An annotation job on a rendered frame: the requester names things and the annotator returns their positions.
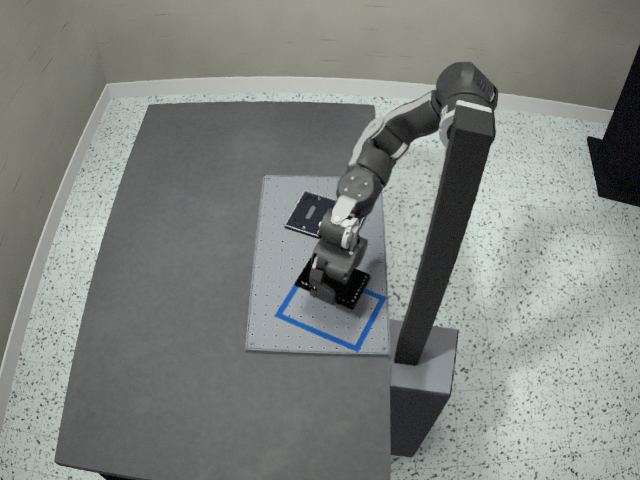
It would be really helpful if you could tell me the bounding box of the blue tape rectangle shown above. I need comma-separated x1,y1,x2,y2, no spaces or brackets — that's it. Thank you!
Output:
275,285,386,352

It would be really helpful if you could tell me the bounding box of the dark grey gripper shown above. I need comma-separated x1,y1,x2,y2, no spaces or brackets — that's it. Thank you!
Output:
309,225,368,305

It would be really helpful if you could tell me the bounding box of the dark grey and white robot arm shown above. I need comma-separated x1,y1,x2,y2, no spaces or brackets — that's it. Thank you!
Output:
318,62,498,249

